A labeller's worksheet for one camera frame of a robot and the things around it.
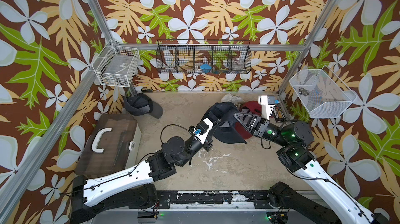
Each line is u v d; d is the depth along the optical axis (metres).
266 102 0.50
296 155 0.48
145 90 1.23
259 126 0.48
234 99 1.13
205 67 0.95
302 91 0.84
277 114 1.05
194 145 0.51
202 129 0.45
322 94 0.82
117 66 0.86
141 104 1.11
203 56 0.99
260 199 0.75
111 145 0.80
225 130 0.63
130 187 0.44
